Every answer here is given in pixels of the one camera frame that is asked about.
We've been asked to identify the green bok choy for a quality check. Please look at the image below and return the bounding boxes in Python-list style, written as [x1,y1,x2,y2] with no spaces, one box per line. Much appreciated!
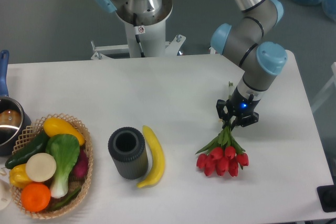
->
[46,134,80,198]

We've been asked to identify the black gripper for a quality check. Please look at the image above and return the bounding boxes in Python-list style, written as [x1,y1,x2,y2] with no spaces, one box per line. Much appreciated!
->
[216,84,263,130]

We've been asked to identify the woven wicker basket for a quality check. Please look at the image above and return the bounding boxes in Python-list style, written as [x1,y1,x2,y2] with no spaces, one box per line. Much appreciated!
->
[10,113,93,220]

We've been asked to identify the orange fruit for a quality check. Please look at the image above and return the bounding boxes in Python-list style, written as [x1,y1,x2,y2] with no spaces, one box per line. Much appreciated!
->
[20,183,51,212]

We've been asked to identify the blue handled saucepan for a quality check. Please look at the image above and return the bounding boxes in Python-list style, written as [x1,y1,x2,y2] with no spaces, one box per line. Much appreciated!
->
[1,50,31,156]

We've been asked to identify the dark grey ribbed vase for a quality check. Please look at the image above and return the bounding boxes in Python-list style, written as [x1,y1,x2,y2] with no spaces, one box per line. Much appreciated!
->
[108,127,149,180]

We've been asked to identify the white round radish slice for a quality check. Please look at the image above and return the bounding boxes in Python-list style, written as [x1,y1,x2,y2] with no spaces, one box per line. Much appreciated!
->
[25,153,56,182]

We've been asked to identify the yellow squash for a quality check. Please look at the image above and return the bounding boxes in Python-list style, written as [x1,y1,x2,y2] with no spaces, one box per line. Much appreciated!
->
[43,118,85,146]

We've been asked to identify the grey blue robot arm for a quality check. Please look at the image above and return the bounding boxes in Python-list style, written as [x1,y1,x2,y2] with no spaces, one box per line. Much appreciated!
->
[95,0,288,128]

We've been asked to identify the yellow plastic banana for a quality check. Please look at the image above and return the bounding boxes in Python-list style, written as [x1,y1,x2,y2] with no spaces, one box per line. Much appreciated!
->
[136,125,165,188]

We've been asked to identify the yellow bell pepper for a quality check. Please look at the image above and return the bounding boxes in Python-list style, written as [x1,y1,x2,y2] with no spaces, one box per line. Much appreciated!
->
[9,164,33,189]

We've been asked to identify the white frame at right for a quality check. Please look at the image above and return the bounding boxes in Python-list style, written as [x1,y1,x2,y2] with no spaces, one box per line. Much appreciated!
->
[311,62,335,113]

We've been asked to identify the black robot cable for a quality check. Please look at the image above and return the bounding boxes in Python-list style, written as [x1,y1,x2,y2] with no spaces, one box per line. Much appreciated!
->
[132,13,145,58]

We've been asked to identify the purple red sweet potato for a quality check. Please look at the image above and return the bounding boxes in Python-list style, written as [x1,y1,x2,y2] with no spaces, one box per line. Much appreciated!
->
[72,149,89,178]

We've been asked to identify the green chili pepper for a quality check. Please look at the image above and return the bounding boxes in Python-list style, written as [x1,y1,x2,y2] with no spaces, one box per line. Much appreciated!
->
[49,187,81,211]

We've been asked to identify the black device at edge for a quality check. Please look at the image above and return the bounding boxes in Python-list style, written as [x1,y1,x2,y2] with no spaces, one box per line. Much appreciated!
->
[317,185,335,212]

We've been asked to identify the dark green cucumber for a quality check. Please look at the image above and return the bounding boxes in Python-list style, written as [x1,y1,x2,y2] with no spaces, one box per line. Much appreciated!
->
[5,130,50,169]

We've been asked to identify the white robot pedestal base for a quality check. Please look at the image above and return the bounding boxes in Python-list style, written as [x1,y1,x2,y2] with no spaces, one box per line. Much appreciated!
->
[91,0,186,60]

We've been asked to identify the red tulip bouquet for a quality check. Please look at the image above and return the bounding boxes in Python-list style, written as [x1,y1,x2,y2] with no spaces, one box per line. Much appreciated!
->
[195,81,249,178]

